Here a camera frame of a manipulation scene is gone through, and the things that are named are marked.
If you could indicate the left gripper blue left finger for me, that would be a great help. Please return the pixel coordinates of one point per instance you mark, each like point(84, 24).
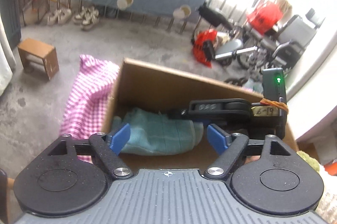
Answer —
point(118, 137)

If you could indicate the black wheelchair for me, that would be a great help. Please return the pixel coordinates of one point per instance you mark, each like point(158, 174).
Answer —
point(255, 52)

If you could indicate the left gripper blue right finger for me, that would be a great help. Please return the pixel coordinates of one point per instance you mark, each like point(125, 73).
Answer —
point(219, 139)

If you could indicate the white sneakers pair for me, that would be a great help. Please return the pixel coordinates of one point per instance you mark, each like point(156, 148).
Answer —
point(59, 16)
point(87, 18)

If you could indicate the pink checkered tablecloth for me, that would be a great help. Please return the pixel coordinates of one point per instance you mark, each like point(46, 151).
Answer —
point(87, 103)

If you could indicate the small brown wooden stool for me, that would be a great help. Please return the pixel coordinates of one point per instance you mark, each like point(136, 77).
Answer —
point(40, 53)

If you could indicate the red plastic bag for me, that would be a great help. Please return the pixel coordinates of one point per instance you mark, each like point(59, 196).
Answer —
point(264, 17)

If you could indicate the teal towel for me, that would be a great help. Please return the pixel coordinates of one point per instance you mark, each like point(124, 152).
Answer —
point(156, 134)

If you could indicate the red bag on floor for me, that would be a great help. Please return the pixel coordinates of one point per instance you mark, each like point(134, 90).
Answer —
point(203, 46)

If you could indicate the brown cardboard box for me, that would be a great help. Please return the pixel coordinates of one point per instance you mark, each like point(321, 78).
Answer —
point(159, 89)

